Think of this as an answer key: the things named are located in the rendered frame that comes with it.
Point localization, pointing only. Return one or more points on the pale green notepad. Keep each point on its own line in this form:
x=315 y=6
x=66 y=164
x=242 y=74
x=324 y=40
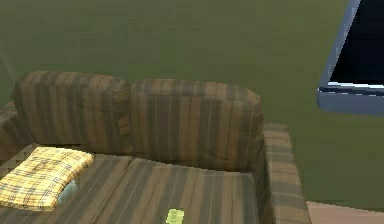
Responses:
x=175 y=216

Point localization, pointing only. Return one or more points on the brown striped sofa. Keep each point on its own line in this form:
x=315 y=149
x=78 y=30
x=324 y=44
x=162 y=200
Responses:
x=186 y=133

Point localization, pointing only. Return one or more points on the pale grey small object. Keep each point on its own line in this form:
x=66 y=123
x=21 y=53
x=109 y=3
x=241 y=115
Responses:
x=67 y=192

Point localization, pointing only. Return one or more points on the yellow plaid pillow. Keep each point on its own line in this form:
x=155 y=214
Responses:
x=40 y=178

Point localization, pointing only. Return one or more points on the blue framed window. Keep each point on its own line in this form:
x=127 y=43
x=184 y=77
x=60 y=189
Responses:
x=360 y=60

